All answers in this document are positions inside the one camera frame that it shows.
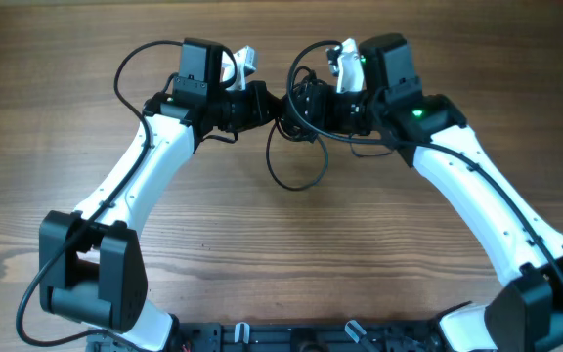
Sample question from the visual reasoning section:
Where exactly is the black USB cable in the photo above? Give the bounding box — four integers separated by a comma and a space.
265, 66, 331, 192

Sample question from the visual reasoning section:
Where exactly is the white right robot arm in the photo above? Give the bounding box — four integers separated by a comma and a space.
281, 33, 563, 351

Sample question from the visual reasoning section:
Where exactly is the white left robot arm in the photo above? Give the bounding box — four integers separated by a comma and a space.
28, 38, 280, 351

